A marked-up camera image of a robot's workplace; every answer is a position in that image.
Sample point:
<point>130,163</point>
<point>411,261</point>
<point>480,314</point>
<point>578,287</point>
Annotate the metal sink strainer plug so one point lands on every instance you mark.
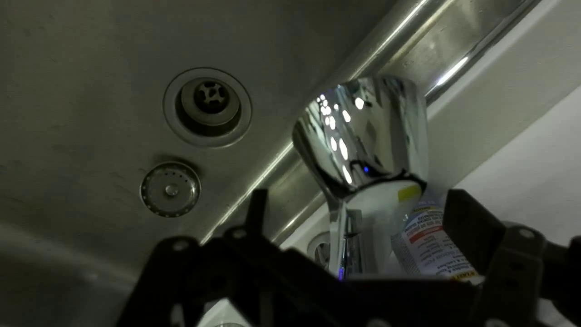
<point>172,190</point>

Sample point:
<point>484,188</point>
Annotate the soap bottle with yellow cap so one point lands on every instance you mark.
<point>433,243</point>

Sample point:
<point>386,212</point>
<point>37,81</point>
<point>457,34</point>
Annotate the chrome sink faucet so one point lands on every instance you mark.
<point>364,134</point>

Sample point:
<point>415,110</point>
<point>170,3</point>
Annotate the round sink drain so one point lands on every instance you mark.
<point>210,107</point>

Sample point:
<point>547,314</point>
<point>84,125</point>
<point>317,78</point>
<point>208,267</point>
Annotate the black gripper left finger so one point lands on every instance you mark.
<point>242,274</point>

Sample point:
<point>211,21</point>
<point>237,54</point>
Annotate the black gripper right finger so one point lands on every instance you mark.
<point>520,274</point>

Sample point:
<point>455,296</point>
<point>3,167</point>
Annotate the stainless steel sink basin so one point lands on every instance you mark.
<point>84,121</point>

